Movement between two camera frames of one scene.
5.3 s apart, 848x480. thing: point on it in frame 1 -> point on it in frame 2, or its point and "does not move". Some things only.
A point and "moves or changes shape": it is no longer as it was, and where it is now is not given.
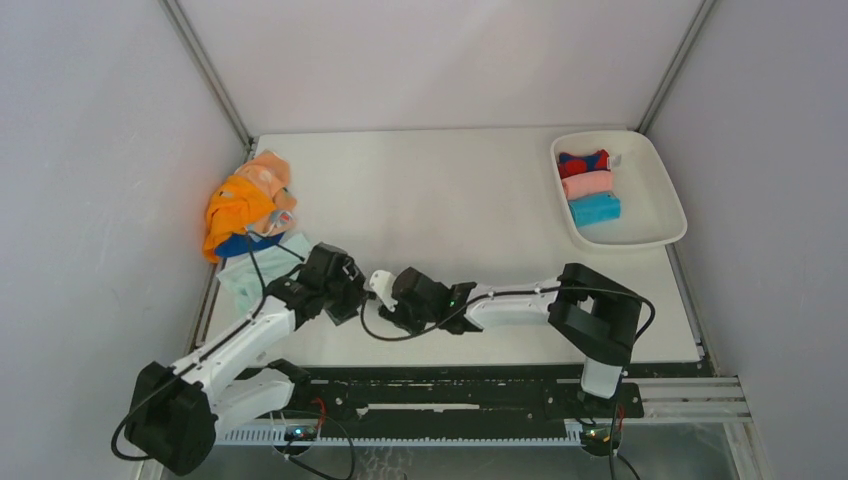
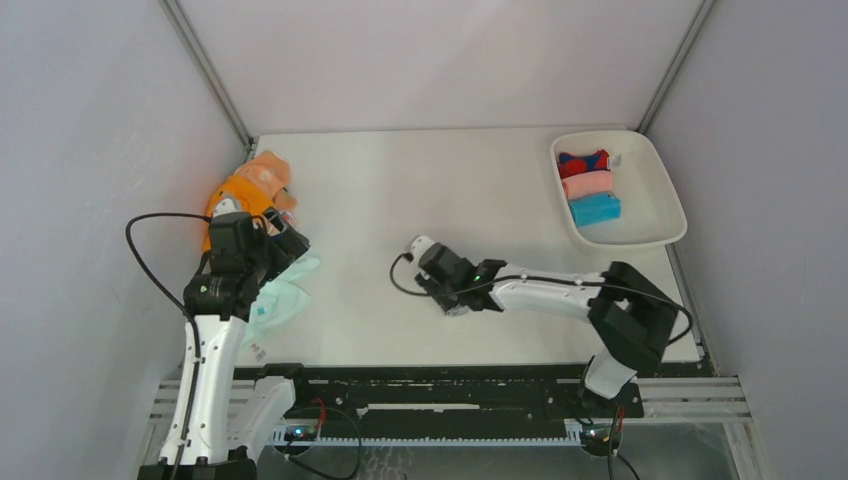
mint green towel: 246,276 moves or changes shape
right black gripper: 396,313 -> 426,279
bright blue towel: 597,209 does not move
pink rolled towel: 588,182 does not move
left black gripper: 356,292 -> 287,247
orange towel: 256,199 does not move
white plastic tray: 650,212 does not move
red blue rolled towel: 570,164 does not move
